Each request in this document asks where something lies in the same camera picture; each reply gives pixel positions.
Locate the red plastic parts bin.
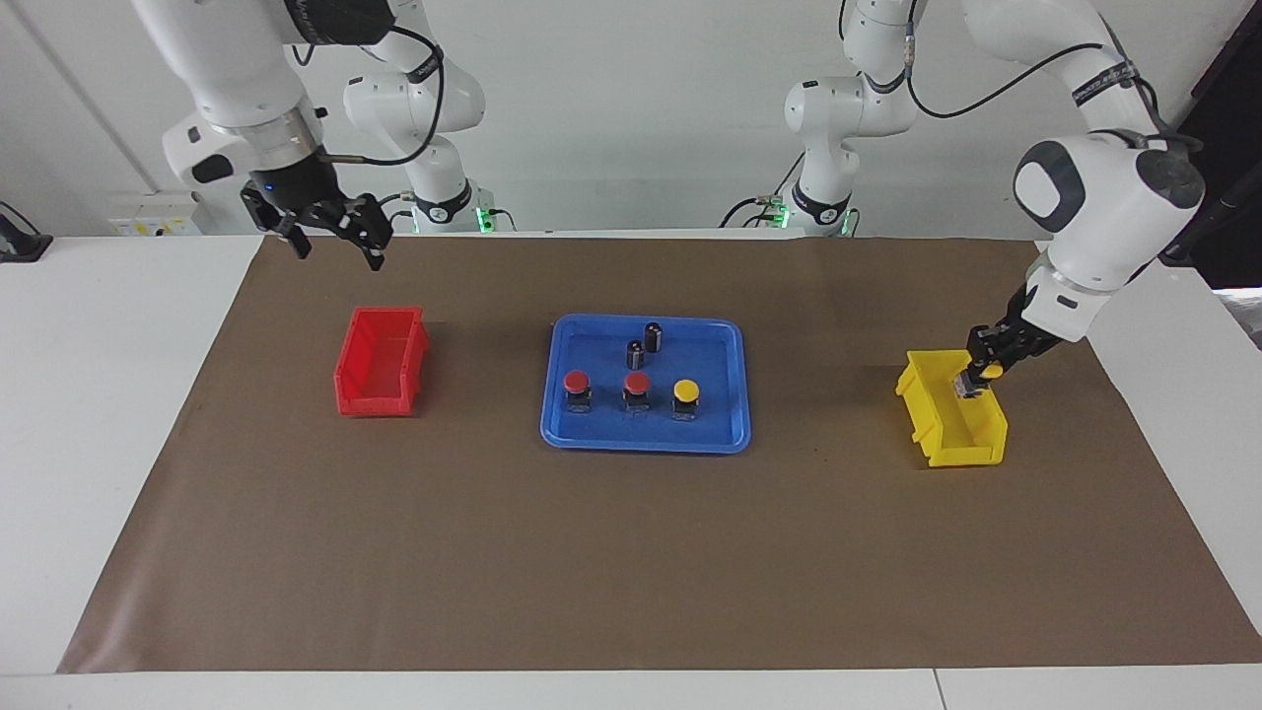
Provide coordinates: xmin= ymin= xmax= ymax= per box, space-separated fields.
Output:
xmin=333 ymin=307 xmax=431 ymax=418

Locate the black background panel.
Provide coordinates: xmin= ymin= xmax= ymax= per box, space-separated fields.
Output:
xmin=1161 ymin=0 xmax=1262 ymax=290

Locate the black desk device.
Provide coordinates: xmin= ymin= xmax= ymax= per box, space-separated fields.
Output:
xmin=0 ymin=201 xmax=53 ymax=263

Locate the blue plastic tray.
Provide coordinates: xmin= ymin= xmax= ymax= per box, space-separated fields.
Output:
xmin=539 ymin=314 xmax=752 ymax=455

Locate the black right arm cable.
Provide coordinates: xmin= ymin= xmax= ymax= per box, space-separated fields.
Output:
xmin=291 ymin=24 xmax=446 ymax=167

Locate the yellow plastic parts bin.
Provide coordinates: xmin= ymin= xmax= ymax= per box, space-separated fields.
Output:
xmin=895 ymin=349 xmax=1009 ymax=468

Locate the white wall socket box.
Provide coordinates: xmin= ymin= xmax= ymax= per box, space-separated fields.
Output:
xmin=106 ymin=190 xmax=204 ymax=238

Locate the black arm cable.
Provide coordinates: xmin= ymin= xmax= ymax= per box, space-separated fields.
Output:
xmin=902 ymin=0 xmax=1206 ymax=151
xmin=291 ymin=24 xmax=446 ymax=167

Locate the black base power cable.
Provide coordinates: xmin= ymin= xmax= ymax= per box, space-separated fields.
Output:
xmin=720 ymin=153 xmax=806 ymax=230

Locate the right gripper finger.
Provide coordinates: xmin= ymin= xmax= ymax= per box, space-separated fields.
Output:
xmin=278 ymin=211 xmax=315 ymax=261
xmin=329 ymin=193 xmax=394 ymax=273

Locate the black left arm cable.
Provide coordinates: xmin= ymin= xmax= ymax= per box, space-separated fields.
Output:
xmin=902 ymin=0 xmax=1206 ymax=151

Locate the brown paper table mat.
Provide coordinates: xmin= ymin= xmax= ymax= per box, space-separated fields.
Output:
xmin=57 ymin=235 xmax=1262 ymax=675

